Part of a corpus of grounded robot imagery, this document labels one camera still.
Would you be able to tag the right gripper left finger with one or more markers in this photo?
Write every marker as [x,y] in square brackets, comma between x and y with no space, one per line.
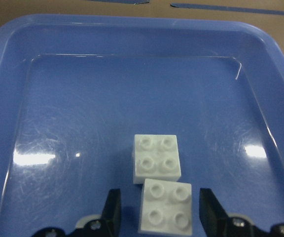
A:
[111,214]

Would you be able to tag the white block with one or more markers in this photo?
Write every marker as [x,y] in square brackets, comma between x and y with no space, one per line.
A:
[156,157]
[166,208]

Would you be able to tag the blue plastic tray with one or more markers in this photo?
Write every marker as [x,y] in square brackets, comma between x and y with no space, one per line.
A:
[74,90]

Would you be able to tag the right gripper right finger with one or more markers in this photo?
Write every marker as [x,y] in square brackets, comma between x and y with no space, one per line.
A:
[211,213]

